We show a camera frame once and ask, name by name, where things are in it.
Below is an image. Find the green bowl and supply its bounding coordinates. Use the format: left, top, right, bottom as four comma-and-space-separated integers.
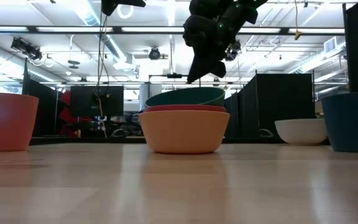
144, 86, 226, 108

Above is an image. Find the black ceiling spotlight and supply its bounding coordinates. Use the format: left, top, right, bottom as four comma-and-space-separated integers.
224, 39, 242, 62
148, 47, 162, 61
10, 37, 43, 61

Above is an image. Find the black metal frame stand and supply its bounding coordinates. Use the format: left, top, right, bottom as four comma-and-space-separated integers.
148, 73, 202, 103

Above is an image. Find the red chair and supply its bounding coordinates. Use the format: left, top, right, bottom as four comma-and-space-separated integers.
58, 90, 93, 138

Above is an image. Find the white air vent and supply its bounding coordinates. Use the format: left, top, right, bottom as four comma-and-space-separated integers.
323, 36, 338, 54

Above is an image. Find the black hanging cable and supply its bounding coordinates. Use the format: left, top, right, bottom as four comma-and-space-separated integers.
96, 14, 111, 94

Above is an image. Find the red bowl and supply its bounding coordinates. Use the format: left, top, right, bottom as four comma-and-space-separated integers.
142, 104, 227, 113

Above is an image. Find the peach orange bowl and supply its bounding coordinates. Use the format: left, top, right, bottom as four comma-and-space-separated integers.
137, 110, 231, 155

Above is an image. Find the white bowl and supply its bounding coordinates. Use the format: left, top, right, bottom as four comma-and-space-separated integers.
274, 118, 328, 146

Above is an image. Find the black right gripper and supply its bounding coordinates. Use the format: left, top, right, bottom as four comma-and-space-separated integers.
182, 14, 241, 84

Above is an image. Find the hanging yellow plug cable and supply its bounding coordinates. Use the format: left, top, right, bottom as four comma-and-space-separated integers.
293, 0, 303, 41

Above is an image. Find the blue cup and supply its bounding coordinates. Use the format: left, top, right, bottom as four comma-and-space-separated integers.
321, 92, 358, 153

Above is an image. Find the narrow black room partition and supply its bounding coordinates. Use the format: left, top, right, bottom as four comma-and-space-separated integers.
21, 58, 59, 138

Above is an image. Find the black computer monitor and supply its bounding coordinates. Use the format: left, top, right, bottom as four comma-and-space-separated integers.
70, 86, 124, 118

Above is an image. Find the orange cup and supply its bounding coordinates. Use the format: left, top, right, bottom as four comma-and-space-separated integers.
0, 92, 39, 152

